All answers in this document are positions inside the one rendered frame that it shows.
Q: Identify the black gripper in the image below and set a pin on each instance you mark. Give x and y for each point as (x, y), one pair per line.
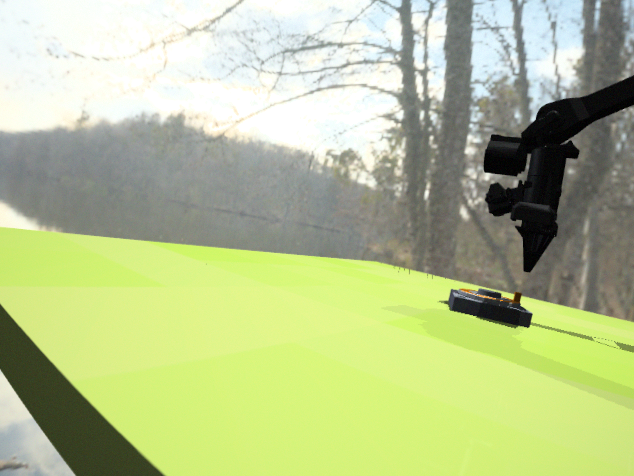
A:
(538, 213)

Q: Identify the orange round plate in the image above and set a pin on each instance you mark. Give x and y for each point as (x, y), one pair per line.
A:
(504, 301)

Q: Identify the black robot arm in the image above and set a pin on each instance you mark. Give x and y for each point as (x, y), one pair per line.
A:
(555, 123)

